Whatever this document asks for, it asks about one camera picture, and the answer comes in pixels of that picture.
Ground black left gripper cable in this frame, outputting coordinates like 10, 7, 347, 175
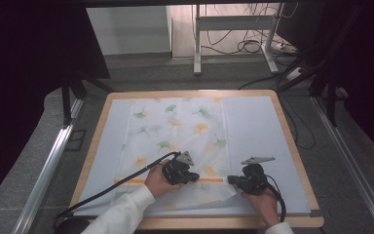
52, 150, 182, 229

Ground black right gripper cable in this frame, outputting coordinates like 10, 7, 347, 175
262, 173, 287, 224

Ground black floor plate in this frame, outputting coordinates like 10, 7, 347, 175
64, 129, 88, 152

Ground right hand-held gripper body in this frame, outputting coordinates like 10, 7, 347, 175
240, 156, 277, 196

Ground person's left hand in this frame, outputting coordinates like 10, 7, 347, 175
143, 159, 185, 199

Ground black metal stand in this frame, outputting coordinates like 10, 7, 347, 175
60, 71, 115, 127
276, 3, 366, 129

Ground dark curtain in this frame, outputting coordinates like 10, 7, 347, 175
305, 0, 374, 165
0, 0, 111, 213

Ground white metal desk frame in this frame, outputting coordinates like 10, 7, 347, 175
192, 3, 284, 77

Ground pale grey table mat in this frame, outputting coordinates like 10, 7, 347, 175
72, 95, 313, 218

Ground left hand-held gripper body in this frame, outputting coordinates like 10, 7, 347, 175
161, 150, 195, 186

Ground white leaf-print pillowcase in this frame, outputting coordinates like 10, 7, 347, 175
109, 96, 239, 213

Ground black floor cable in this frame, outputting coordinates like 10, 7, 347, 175
280, 97, 317, 151

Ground person's right hand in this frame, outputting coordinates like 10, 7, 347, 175
241, 187, 282, 228

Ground black round object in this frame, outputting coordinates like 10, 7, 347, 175
54, 216, 92, 234

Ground tangle of black floor cables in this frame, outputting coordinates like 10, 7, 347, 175
204, 3, 300, 57

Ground white power strip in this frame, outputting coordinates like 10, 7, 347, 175
285, 65, 305, 82

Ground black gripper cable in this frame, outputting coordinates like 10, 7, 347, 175
52, 150, 182, 229
262, 173, 287, 224

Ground aluminium floor rail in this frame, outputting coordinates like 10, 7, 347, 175
12, 97, 86, 234
309, 95, 374, 234

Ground white cabinet panel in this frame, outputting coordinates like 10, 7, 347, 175
85, 5, 173, 57

